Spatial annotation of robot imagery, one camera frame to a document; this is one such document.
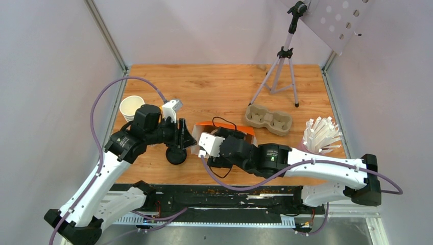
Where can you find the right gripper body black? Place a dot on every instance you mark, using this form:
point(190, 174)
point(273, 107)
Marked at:
point(219, 162)

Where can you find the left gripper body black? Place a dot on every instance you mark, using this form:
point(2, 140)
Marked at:
point(169, 133)

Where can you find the orange paper bag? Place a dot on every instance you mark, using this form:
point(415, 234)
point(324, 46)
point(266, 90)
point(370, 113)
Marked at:
point(211, 127)

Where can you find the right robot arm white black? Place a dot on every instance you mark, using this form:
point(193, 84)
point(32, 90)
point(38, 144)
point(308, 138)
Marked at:
point(354, 179)

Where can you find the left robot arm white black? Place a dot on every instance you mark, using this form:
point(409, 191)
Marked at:
point(84, 217)

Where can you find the stack of white paper cups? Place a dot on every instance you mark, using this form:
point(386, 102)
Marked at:
point(129, 105)

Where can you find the brown cardboard cup carrier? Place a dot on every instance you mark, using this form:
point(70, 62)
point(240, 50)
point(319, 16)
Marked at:
point(276, 122)

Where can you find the pink holder with white straws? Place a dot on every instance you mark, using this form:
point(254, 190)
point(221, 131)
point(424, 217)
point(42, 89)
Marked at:
point(321, 136)

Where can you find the perforated grey metal panel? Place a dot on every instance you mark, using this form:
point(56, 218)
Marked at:
point(333, 21)

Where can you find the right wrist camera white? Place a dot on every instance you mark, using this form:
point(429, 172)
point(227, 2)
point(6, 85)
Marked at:
point(209, 145)

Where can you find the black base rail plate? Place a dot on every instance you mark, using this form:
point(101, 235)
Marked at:
point(219, 205)

